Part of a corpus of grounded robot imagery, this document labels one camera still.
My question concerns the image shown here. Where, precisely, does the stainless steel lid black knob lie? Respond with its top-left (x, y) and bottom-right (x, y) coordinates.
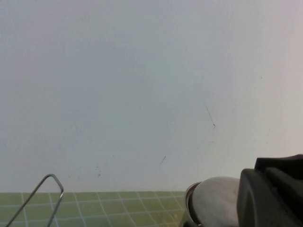
top-left (184, 176), bottom-right (242, 227)

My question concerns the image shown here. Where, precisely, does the green checked tablecloth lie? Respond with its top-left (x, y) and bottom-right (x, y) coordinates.
top-left (0, 191), bottom-right (190, 227)

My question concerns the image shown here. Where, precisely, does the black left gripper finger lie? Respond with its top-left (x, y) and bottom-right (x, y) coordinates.
top-left (237, 153), bottom-right (303, 227)

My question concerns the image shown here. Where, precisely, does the black tray wire lid rack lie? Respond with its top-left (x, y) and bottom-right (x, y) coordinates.
top-left (4, 174), bottom-right (64, 227)

